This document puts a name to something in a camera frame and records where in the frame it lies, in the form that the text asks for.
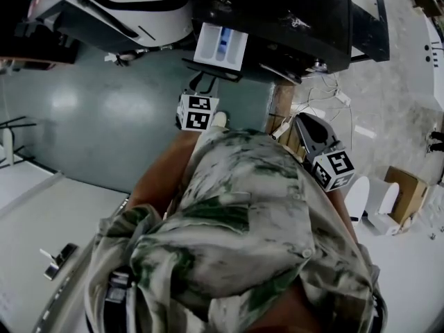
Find white detergent drawer dark front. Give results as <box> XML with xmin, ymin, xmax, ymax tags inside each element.
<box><xmin>182</xmin><ymin>22</ymin><xmax>250</xmax><ymax>83</ymax></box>

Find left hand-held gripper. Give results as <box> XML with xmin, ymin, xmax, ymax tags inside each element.
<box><xmin>176</xmin><ymin>71</ymin><xmax>221</xmax><ymax>132</ymax></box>

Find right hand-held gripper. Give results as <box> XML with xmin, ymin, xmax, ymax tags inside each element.
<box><xmin>293</xmin><ymin>112</ymin><xmax>357</xmax><ymax>193</ymax></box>

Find white power strip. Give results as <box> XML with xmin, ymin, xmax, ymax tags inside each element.
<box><xmin>271</xmin><ymin>121</ymin><xmax>291</xmax><ymax>141</ymax></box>

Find white toilet unit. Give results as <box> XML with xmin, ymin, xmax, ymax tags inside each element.
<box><xmin>366</xmin><ymin>178</ymin><xmax>402</xmax><ymax>236</ymax></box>

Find person's white shoe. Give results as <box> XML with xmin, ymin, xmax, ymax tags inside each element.
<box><xmin>210</xmin><ymin>111</ymin><xmax>229</xmax><ymax>128</ymax></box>

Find green white patterned shirt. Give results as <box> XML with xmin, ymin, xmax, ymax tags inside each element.
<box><xmin>85</xmin><ymin>127</ymin><xmax>389</xmax><ymax>333</ymax></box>

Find black chest strap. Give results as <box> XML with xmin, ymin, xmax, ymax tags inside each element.
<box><xmin>103</xmin><ymin>267</ymin><xmax>138</xmax><ymax>333</ymax></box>

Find person's right forearm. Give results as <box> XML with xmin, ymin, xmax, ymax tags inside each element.
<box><xmin>327</xmin><ymin>185</ymin><xmax>360</xmax><ymax>246</ymax></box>

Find brown cardboard box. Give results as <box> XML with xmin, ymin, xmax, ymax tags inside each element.
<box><xmin>383</xmin><ymin>165</ymin><xmax>430</xmax><ymax>225</ymax></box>

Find person's left forearm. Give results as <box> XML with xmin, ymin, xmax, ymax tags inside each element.
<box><xmin>130</xmin><ymin>127</ymin><xmax>204</xmax><ymax>218</ymax></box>

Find white door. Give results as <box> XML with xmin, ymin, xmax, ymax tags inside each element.
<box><xmin>0</xmin><ymin>170</ymin><xmax>131</xmax><ymax>333</ymax></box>

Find black frame sink stand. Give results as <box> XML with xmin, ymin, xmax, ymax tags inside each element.
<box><xmin>346</xmin><ymin>0</ymin><xmax>391</xmax><ymax>64</ymax></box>

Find white bathtub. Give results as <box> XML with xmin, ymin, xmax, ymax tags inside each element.
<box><xmin>407</xmin><ymin>12</ymin><xmax>444</xmax><ymax>112</ymax></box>

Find metal door handle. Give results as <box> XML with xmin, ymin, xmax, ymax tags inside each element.
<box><xmin>39</xmin><ymin>243</ymin><xmax>78</xmax><ymax>281</ymax></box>

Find white chair black legs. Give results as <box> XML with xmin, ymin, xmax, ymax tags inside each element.
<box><xmin>0</xmin><ymin>115</ymin><xmax>37</xmax><ymax>168</ymax></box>

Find dark grey washing machine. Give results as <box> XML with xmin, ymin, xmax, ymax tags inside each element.
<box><xmin>190</xmin><ymin>0</ymin><xmax>353</xmax><ymax>85</ymax></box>

